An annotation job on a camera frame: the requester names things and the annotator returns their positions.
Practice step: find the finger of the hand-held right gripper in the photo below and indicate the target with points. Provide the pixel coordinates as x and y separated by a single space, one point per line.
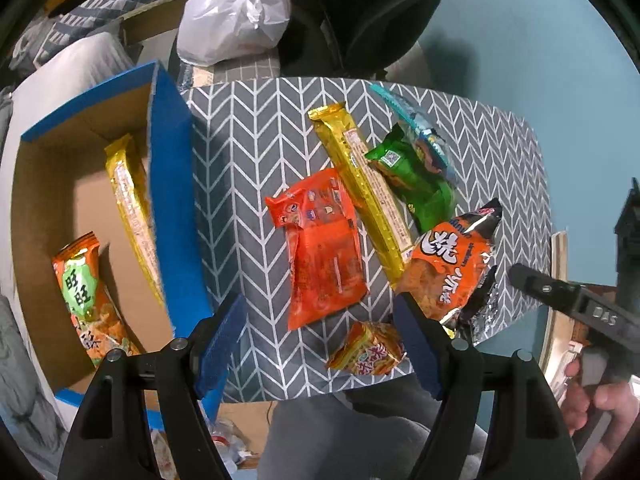
545 287

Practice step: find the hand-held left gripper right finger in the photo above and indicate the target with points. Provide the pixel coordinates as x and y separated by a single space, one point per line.
419 345

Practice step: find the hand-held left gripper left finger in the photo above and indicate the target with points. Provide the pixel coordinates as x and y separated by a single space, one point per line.
222 342

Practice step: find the small orange snack packet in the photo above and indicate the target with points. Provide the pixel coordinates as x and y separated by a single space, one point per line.
367 352

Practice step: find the orange and black chips bag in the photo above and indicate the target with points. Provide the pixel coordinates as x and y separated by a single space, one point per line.
450 270

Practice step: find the red-orange snack packet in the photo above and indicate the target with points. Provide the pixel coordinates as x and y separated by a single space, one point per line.
325 255

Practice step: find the long yellow snack packet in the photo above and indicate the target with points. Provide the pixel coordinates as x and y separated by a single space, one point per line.
357 180

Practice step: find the teal snack packet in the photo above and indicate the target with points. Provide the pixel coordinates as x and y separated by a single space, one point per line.
425 132

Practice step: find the blue cardboard box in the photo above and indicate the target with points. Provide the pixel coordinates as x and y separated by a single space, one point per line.
55 210

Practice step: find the person's right hand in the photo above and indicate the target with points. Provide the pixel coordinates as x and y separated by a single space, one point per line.
607 410

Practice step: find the clear plastic bottle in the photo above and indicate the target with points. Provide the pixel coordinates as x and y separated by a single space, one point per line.
230 442

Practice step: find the orange and green snack packet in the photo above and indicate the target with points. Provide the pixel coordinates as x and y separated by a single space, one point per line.
87 300

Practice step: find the grey herringbone tablecloth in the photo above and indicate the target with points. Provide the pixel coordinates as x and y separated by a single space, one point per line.
250 160

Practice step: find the grey grid-pattern mat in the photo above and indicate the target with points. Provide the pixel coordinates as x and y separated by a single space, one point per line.
235 74

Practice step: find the grey pillow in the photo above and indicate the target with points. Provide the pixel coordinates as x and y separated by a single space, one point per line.
70 70

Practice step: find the black office chair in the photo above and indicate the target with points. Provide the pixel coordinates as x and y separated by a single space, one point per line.
370 15

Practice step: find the white plastic bag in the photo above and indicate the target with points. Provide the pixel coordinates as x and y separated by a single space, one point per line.
230 15

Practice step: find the striped grey blanket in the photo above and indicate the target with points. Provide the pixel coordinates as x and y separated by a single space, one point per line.
110 0

